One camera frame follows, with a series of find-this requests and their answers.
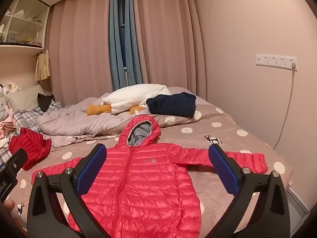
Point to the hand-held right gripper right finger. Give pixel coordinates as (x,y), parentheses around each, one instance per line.
(223,168)

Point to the beige pleated hanging cloth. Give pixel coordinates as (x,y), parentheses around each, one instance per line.
(43,65)

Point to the grey quilt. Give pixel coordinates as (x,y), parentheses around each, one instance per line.
(69,121)

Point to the beige pillow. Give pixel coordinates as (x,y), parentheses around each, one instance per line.
(23,99)

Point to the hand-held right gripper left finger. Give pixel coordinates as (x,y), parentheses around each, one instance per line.
(91,168)

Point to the navy blue garment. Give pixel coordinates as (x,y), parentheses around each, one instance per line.
(173,104)

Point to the dark red puffer jacket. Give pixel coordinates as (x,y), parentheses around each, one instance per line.
(29,143)

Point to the white stuffed toys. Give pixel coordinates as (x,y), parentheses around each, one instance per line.
(11,88)

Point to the white shelf cabinet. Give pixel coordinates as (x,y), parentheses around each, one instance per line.
(22,14)

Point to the pile of pink clothes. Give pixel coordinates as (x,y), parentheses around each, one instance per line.
(6,126)

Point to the black garment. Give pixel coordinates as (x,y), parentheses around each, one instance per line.
(45,101)

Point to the white wall socket strip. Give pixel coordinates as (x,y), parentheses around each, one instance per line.
(275,60)

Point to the blue sheer curtain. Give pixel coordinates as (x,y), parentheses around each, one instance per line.
(118,42)

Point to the bed with dotted brown sheet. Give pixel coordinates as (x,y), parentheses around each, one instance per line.
(223,133)

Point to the red hooded puffer jacket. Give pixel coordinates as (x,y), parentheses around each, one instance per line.
(148,178)

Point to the white goose plush toy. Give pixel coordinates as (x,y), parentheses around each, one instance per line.
(133,95)

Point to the plaid bedding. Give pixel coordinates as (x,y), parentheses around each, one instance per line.
(27,119)

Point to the person's left hand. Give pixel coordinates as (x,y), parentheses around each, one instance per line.
(8,205)

